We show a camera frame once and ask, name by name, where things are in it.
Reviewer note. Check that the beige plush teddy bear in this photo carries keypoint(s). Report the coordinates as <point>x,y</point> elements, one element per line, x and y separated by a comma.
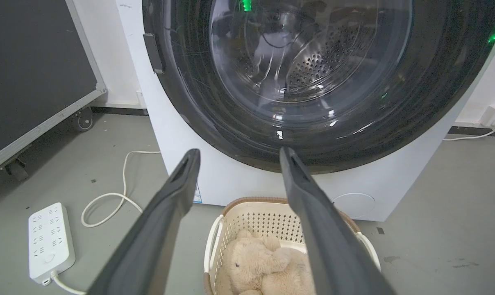
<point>259,266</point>

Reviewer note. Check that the white plastic laundry basket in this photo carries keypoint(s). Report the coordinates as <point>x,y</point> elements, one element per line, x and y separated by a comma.
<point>255,221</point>

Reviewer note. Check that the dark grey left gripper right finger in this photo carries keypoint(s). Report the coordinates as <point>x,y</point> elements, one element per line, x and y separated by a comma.
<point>333,246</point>

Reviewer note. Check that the white washing machine body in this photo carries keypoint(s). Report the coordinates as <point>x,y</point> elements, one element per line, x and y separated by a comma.
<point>231,180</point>

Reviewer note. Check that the white power strip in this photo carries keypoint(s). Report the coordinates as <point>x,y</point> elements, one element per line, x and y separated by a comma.
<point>51,241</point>

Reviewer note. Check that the black flight case on wheels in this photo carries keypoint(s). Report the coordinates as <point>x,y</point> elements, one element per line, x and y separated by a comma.
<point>30,73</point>

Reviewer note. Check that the black round washing machine door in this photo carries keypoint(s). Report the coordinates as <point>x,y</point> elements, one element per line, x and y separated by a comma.
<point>333,82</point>

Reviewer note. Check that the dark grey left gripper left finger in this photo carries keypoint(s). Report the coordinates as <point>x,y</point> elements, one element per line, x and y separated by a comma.
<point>149,237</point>

